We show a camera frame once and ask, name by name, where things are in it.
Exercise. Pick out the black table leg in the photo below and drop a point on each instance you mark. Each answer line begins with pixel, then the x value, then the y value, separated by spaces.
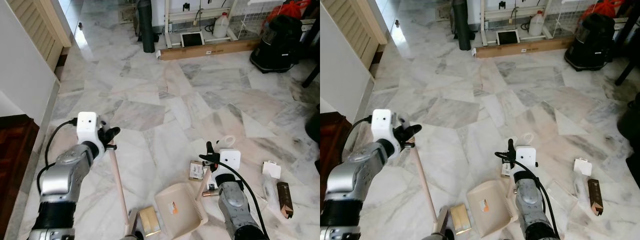
pixel 627 65
pixel 310 75

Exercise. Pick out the red plastic bag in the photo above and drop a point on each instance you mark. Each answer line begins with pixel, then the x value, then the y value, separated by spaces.
pixel 602 7
pixel 290 7

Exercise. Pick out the long brown cardboard box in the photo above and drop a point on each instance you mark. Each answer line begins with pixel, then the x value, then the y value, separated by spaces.
pixel 210 50
pixel 525 47

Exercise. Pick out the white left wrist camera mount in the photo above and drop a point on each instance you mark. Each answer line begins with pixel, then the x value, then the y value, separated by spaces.
pixel 382 125
pixel 86 127

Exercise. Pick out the beige louvered door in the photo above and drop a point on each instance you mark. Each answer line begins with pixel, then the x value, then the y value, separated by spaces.
pixel 40 25
pixel 357 22

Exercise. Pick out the small grey labelled box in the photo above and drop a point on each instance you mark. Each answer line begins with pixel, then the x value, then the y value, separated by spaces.
pixel 504 170
pixel 196 171

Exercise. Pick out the black vacuum cleaner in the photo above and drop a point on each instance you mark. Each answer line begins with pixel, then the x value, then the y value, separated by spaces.
pixel 595 42
pixel 280 45

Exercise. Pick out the white metal rack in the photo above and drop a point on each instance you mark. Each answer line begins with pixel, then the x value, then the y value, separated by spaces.
pixel 484 25
pixel 170 25

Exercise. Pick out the black white-framed square panel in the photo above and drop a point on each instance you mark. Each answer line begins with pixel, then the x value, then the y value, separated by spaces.
pixel 507 37
pixel 192 39

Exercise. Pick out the black rounded object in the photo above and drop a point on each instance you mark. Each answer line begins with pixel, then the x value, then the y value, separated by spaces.
pixel 630 120
pixel 314 125

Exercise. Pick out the gold rectangular box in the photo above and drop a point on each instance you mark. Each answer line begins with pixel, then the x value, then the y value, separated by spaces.
pixel 150 220
pixel 460 218

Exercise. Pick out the dark brown slim box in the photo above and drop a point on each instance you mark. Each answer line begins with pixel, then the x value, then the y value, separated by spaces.
pixel 595 197
pixel 285 200

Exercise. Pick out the black upright tube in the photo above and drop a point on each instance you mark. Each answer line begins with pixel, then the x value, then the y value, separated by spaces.
pixel 461 25
pixel 146 25

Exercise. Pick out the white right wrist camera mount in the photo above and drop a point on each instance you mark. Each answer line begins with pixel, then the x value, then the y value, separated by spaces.
pixel 525 156
pixel 229 159

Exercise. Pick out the clear plastic jug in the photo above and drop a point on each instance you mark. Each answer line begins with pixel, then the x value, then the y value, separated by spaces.
pixel 221 26
pixel 536 24

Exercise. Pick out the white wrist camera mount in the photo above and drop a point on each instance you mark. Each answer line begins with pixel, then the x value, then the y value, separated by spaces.
pixel 382 125
pixel 525 156
pixel 229 159
pixel 86 127

